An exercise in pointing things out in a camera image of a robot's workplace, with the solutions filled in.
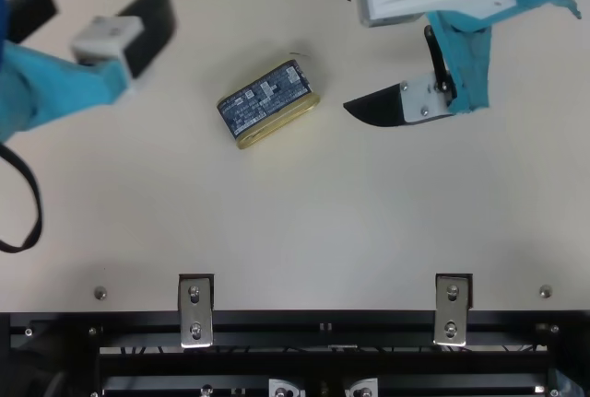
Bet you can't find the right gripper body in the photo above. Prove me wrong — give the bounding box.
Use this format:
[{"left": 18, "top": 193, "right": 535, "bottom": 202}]
[{"left": 422, "top": 0, "right": 583, "bottom": 116}]

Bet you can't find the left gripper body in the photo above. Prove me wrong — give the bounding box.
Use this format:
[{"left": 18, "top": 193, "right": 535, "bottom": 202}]
[{"left": 0, "top": 40, "right": 135, "bottom": 145}]

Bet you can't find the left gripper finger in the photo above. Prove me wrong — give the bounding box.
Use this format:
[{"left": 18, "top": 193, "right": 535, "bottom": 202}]
[
  {"left": 4, "top": 0, "right": 61, "bottom": 44},
  {"left": 71, "top": 0, "right": 180, "bottom": 98}
]

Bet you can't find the rectangular tin dark blue label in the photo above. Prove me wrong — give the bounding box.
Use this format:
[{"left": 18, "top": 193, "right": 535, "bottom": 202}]
[{"left": 216, "top": 59, "right": 322, "bottom": 150}]

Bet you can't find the black cable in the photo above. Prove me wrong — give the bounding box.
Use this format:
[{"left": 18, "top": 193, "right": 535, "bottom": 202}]
[{"left": 0, "top": 144, "right": 43, "bottom": 254}]

